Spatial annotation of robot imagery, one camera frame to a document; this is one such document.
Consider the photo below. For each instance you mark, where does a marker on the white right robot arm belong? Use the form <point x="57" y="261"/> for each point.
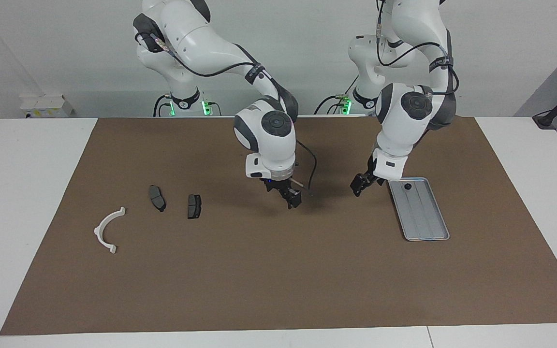
<point x="269" y="145"/>

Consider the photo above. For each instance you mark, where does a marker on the silver ribbed metal tray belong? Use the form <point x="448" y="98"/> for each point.
<point x="423" y="217"/>

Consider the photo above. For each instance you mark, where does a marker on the brown table mat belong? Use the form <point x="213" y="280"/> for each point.
<point x="278" y="266"/>

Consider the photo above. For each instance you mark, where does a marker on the short dark brake pad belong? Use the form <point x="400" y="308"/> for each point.
<point x="194" y="206"/>

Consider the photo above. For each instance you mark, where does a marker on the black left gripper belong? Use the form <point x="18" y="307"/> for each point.
<point x="371" y="174"/>

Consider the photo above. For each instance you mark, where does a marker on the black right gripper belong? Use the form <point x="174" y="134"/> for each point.
<point x="274" y="183"/>

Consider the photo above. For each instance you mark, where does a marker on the white wall socket box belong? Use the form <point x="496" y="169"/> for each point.
<point x="46" y="106"/>

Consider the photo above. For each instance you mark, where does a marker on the long dark brake pad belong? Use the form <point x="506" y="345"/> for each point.
<point x="157" y="198"/>

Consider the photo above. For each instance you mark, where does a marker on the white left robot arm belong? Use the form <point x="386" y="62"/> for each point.
<point x="399" y="130"/>

